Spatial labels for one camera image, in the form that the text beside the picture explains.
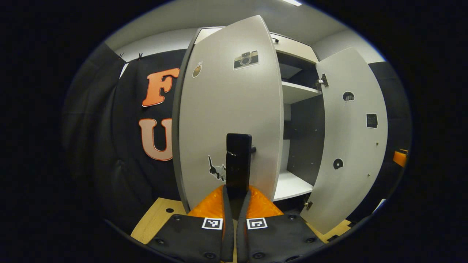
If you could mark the metal door hinge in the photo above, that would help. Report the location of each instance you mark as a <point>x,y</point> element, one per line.
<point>308,205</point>
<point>322,82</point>

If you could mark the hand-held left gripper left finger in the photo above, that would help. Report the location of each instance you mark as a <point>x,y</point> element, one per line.
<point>228,237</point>

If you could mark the long ceiling light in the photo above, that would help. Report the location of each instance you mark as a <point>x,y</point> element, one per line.
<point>291,2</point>

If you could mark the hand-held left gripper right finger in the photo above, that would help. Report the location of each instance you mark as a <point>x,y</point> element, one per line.
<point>241,237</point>

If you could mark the beige cabinet drawer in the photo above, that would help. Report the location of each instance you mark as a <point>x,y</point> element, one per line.
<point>292,47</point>

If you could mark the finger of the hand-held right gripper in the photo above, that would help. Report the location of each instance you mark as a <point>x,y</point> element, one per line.
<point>400,157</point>

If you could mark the black backdrop cloth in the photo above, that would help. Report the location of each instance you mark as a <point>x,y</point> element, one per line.
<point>120,182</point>

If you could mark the cabinet door with headphone sticker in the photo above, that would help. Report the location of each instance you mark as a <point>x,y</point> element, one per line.
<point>351,146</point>

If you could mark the cabinet door with camera sticker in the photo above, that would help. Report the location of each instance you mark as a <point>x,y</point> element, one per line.
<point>219,109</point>

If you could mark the white cabinet shelf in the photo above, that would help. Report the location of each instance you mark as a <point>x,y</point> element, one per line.
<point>296,93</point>
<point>290,186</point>

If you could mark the grey double-door shoe cabinet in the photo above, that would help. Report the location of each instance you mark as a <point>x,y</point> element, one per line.
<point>307,138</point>

